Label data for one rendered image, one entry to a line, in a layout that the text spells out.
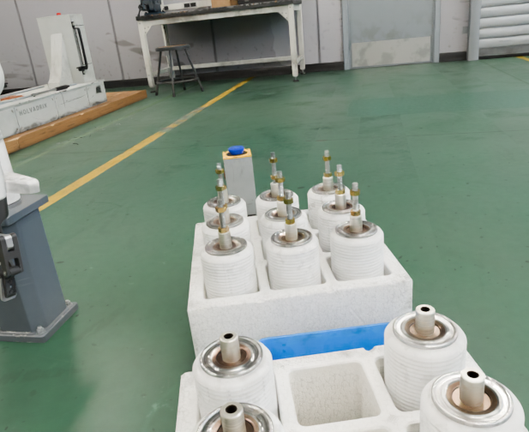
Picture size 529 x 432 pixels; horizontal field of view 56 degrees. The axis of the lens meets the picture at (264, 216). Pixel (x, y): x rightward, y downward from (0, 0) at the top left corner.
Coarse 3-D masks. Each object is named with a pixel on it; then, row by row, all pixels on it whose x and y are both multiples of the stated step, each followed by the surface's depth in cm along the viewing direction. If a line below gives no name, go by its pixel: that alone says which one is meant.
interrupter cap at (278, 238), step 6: (300, 228) 91; (276, 234) 90; (282, 234) 90; (300, 234) 89; (306, 234) 89; (276, 240) 88; (282, 240) 88; (294, 240) 88; (300, 240) 87; (306, 240) 86; (282, 246) 86; (288, 246) 85; (294, 246) 85
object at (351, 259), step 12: (336, 240) 87; (348, 240) 86; (360, 240) 85; (372, 240) 86; (336, 252) 88; (348, 252) 86; (360, 252) 86; (372, 252) 86; (336, 264) 89; (348, 264) 87; (360, 264) 86; (372, 264) 87; (336, 276) 90; (348, 276) 88; (360, 276) 87; (372, 276) 88
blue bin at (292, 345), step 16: (288, 336) 83; (304, 336) 84; (320, 336) 84; (336, 336) 84; (352, 336) 84; (368, 336) 84; (272, 352) 84; (288, 352) 84; (304, 352) 85; (320, 352) 85
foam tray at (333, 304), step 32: (256, 224) 115; (256, 256) 99; (320, 256) 96; (384, 256) 94; (192, 288) 90; (320, 288) 85; (352, 288) 85; (384, 288) 85; (192, 320) 84; (224, 320) 85; (256, 320) 85; (288, 320) 86; (320, 320) 86; (352, 320) 87; (384, 320) 88
